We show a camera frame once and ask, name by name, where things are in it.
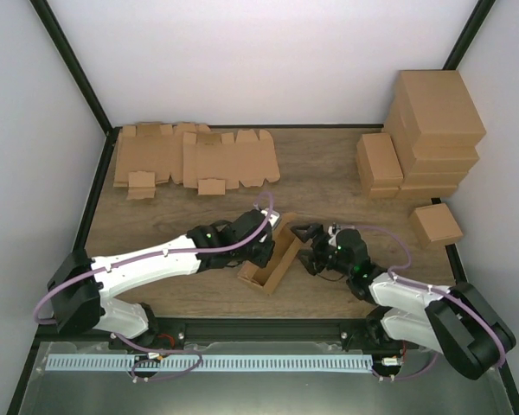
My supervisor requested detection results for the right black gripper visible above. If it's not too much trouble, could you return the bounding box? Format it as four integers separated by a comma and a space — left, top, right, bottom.
292, 223, 353, 278

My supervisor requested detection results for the cardboard box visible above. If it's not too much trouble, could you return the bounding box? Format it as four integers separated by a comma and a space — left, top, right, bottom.
237, 213, 304, 296

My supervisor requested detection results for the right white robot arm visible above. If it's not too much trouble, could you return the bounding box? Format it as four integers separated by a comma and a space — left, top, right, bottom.
292, 223, 516, 380

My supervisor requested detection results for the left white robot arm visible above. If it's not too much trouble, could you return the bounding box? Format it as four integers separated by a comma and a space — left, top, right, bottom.
46, 208, 280, 349

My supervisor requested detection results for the small folded box left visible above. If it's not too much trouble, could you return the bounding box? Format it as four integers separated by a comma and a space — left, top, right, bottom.
356, 133, 403, 188

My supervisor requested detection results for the lone small folded box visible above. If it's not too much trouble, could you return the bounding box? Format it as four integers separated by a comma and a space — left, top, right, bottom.
409, 203, 464, 249

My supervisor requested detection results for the large top folded box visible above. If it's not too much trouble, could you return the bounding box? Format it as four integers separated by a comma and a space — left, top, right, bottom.
394, 70, 486, 150

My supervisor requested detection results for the flat cardboard blank middle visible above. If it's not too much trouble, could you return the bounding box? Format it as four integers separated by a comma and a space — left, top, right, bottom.
183, 130, 280, 195

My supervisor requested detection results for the flat cardboard blank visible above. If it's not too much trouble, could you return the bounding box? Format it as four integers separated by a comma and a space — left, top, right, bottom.
113, 122, 210, 200
183, 130, 280, 195

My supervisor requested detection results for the flat cardboard blank left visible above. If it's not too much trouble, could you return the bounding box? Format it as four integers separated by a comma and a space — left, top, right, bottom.
113, 122, 210, 200

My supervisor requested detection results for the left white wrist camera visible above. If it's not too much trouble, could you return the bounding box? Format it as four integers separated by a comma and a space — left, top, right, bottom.
261, 209, 281, 231

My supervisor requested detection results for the black aluminium frame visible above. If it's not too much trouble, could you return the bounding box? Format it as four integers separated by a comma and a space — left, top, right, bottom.
8, 0, 495, 414

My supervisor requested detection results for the light blue slotted rail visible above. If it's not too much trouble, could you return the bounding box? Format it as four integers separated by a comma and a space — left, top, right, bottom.
45, 354, 373, 374

